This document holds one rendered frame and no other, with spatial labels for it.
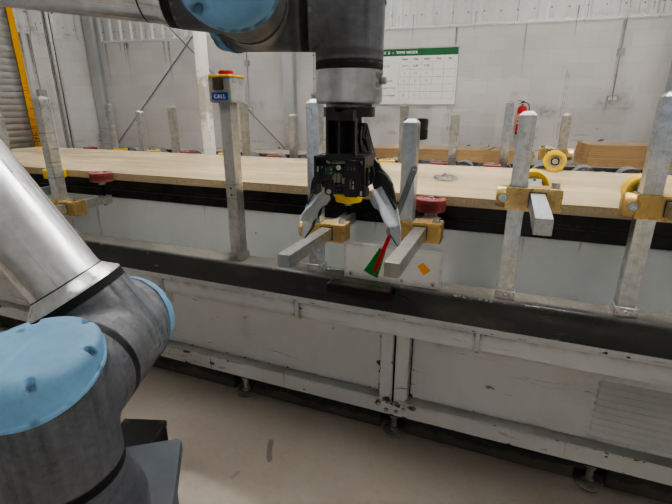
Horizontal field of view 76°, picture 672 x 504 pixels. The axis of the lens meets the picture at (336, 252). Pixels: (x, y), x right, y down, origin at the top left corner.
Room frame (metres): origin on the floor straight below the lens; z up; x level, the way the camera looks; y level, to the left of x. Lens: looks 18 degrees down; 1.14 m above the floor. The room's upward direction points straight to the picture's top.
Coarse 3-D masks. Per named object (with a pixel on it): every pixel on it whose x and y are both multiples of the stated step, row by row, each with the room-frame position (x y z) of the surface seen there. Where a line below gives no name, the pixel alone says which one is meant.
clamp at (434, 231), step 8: (408, 224) 1.03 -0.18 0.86; (416, 224) 1.03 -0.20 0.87; (424, 224) 1.02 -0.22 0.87; (432, 224) 1.01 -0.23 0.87; (440, 224) 1.01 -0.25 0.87; (408, 232) 1.03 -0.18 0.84; (432, 232) 1.01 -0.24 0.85; (440, 232) 1.00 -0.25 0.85; (432, 240) 1.01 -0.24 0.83; (440, 240) 1.01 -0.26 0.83
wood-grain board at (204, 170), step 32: (32, 160) 2.08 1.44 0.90; (64, 160) 2.08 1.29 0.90; (96, 160) 2.08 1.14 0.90; (128, 160) 2.08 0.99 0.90; (160, 160) 2.08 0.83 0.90; (192, 160) 2.08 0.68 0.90; (256, 160) 2.08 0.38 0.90; (288, 160) 2.08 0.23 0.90; (288, 192) 1.39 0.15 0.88; (448, 192) 1.26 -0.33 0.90; (480, 192) 1.26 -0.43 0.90; (576, 192) 1.26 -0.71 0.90; (608, 192) 1.26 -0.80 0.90
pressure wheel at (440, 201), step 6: (420, 198) 1.14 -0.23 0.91; (426, 198) 1.16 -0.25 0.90; (432, 198) 1.14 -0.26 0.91; (438, 198) 1.15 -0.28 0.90; (444, 198) 1.14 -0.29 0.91; (420, 204) 1.13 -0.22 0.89; (426, 204) 1.11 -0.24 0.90; (432, 204) 1.11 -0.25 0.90; (438, 204) 1.11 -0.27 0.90; (444, 204) 1.12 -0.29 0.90; (420, 210) 1.12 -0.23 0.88; (426, 210) 1.11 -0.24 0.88; (432, 210) 1.11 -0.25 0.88; (438, 210) 1.11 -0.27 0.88; (444, 210) 1.12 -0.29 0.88
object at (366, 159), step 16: (336, 112) 0.58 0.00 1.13; (352, 112) 0.57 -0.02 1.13; (368, 112) 0.60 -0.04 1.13; (336, 128) 0.60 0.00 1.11; (352, 128) 0.60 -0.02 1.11; (336, 144) 0.60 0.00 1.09; (352, 144) 0.60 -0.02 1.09; (320, 160) 0.60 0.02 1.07; (336, 160) 0.59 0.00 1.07; (352, 160) 0.58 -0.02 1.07; (368, 160) 0.59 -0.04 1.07; (320, 176) 0.60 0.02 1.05; (336, 176) 0.59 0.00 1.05; (352, 176) 0.57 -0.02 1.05; (368, 176) 0.61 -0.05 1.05; (336, 192) 0.59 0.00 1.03; (352, 192) 0.57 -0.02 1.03; (368, 192) 0.60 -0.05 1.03
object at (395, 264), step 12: (432, 216) 1.13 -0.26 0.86; (420, 228) 1.01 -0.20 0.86; (408, 240) 0.91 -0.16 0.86; (420, 240) 0.95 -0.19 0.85; (396, 252) 0.82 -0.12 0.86; (408, 252) 0.83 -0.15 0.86; (384, 264) 0.77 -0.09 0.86; (396, 264) 0.76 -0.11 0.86; (384, 276) 0.77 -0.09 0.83; (396, 276) 0.76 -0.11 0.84
